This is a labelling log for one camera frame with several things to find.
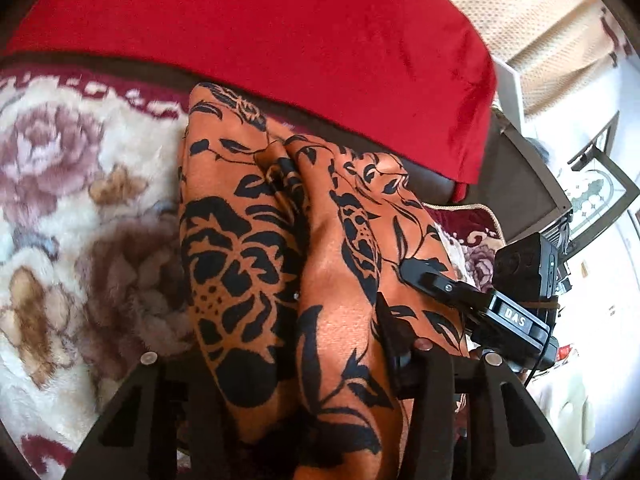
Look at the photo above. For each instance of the red plush blanket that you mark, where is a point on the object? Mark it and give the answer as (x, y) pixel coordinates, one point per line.
(250, 35)

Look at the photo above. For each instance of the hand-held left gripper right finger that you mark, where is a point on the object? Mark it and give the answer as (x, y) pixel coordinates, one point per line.
(400, 360)

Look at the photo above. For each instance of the white cloth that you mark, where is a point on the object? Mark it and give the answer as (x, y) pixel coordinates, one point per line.
(565, 410)

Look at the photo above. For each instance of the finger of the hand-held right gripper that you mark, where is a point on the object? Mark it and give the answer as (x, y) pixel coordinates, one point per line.
(430, 280)

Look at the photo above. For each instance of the cream floral plush blanket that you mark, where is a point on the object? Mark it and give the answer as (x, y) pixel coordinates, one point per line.
(60, 200)

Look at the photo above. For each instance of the beige mesh cloth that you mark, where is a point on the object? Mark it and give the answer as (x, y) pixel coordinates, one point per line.
(525, 20)

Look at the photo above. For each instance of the dark brown leather sofa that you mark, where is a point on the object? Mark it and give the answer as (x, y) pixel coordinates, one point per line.
(520, 185)

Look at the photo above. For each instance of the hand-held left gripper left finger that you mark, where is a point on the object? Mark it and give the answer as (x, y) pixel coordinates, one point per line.
(150, 400)

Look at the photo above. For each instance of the orange black floral garment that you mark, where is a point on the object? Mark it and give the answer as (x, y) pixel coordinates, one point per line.
(330, 320)

